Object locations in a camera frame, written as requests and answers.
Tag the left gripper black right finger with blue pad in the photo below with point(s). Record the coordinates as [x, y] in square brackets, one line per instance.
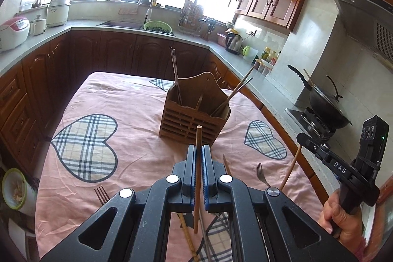
[265, 225]

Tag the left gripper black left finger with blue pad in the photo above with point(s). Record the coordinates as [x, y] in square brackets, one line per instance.
[133, 226]

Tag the bamboo chopstick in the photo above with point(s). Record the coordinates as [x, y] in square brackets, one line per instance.
[198, 176]
[188, 237]

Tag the wooden chopstick group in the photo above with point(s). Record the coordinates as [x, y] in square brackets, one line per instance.
[245, 78]

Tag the lower wooden kitchen cabinets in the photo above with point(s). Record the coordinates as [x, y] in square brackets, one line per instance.
[36, 88]

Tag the chrome kitchen faucet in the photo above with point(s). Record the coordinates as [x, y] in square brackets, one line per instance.
[148, 4]

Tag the person's right hand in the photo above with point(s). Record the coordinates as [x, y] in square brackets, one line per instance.
[350, 225]

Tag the right steel fork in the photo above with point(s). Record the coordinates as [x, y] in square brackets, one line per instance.
[260, 174]

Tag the steel fork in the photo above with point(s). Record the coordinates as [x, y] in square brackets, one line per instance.
[260, 174]
[102, 195]

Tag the left steel fork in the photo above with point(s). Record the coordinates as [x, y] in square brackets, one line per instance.
[102, 195]

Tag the gas stove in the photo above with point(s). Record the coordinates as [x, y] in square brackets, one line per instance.
[311, 124]

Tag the black wok with lid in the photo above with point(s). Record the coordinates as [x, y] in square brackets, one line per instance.
[325, 105]

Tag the wooden utensil holder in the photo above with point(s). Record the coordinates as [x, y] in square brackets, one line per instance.
[191, 102]

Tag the pink tablecloth with plaid hearts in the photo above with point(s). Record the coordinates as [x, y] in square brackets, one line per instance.
[109, 136]

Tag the green rimmed trash bin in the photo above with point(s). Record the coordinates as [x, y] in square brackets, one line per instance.
[17, 192]

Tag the condiment jars rack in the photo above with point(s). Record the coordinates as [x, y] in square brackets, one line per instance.
[267, 60]

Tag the steel electric kettle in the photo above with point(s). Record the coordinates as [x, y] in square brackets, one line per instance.
[233, 43]

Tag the range hood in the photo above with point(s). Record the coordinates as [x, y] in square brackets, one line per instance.
[370, 23]

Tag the dish drying rack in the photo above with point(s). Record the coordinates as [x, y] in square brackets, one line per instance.
[193, 22]

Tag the green colander bowl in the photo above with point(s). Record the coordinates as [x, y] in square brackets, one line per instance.
[158, 26]

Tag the white electric cooker pot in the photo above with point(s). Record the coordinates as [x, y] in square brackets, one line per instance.
[57, 13]

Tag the white red rice cooker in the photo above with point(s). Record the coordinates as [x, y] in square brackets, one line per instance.
[14, 32]

